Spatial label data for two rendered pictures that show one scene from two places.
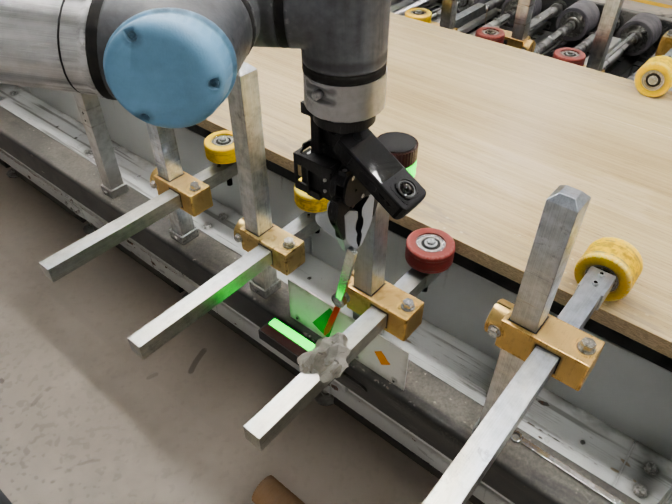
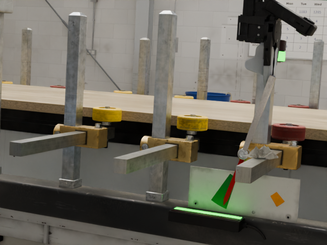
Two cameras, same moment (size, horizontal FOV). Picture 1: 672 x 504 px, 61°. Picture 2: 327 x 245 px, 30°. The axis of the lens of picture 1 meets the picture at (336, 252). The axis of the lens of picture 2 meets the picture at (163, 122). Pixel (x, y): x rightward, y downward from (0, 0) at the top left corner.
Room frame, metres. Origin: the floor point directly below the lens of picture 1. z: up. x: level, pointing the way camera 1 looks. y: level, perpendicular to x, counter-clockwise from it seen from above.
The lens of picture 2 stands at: (-0.62, 0.59, 1.04)
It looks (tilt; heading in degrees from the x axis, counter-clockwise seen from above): 6 degrees down; 342
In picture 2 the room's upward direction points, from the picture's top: 3 degrees clockwise
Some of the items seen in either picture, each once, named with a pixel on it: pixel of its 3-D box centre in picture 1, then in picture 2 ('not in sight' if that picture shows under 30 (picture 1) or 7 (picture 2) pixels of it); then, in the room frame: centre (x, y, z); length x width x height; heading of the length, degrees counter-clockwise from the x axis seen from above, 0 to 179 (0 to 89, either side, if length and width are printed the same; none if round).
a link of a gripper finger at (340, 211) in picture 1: (343, 207); (268, 45); (0.56, -0.01, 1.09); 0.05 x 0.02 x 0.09; 141
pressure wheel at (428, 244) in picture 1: (427, 265); (287, 146); (0.71, -0.15, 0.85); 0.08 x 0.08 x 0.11
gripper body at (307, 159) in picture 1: (339, 151); (262, 16); (0.59, 0.00, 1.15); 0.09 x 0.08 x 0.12; 51
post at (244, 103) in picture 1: (255, 197); (162, 110); (0.81, 0.14, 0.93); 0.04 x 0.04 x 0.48; 50
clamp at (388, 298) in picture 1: (380, 300); (270, 154); (0.64, -0.07, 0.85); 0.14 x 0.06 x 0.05; 50
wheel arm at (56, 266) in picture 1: (151, 213); (68, 140); (0.88, 0.36, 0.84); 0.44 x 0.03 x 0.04; 140
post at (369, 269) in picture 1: (368, 285); (261, 143); (0.65, -0.05, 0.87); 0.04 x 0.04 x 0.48; 50
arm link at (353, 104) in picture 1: (343, 89); not in sight; (0.58, -0.01, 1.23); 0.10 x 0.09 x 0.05; 141
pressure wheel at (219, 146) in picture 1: (226, 161); (106, 127); (1.03, 0.23, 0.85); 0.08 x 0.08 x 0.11
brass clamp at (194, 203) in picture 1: (180, 188); (80, 135); (0.95, 0.31, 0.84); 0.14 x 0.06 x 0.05; 50
